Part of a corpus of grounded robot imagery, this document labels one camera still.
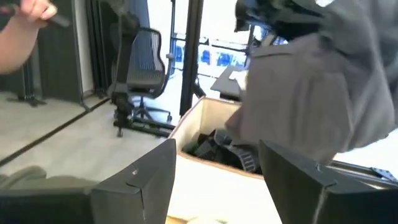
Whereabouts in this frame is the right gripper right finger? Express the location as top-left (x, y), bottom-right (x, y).
top-left (257, 139), bottom-right (398, 224)

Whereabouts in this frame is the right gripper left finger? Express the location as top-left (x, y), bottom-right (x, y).
top-left (90, 138), bottom-right (177, 224)

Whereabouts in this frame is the beige fabric bin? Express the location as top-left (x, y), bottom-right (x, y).
top-left (166, 95), bottom-right (282, 224)

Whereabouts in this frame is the dark grey garment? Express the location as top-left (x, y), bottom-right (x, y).
top-left (225, 0), bottom-right (398, 165)

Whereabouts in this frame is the black garment with logo strap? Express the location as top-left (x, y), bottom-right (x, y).
top-left (183, 129), bottom-right (262, 174)

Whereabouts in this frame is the person's forearm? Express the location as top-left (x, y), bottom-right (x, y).
top-left (0, 15), bottom-right (42, 75)

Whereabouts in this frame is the grey desk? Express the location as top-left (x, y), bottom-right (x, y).
top-left (210, 65), bottom-right (249, 101)

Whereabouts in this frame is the black office chair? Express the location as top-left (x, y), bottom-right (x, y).
top-left (110, 12), bottom-right (175, 138)
top-left (110, 27), bottom-right (175, 124)

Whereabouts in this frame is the dark room divider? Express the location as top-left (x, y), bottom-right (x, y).
top-left (0, 0), bottom-right (110, 108)

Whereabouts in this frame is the dark handheld object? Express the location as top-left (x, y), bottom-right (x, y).
top-left (0, 2), bottom-right (72, 29)

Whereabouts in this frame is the person's hand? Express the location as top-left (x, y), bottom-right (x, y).
top-left (14, 0), bottom-right (58, 21)

